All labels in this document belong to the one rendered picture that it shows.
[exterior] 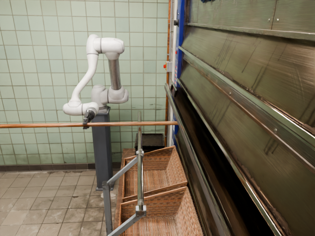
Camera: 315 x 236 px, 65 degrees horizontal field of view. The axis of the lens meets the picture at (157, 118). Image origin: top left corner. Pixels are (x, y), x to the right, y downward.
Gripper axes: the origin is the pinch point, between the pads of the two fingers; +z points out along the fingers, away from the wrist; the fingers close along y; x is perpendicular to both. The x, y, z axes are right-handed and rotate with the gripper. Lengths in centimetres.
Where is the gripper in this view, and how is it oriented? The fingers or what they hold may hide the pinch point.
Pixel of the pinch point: (85, 124)
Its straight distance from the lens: 188.9
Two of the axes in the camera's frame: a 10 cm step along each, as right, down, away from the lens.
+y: -0.2, 9.3, 3.8
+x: -10.0, 0.2, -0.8
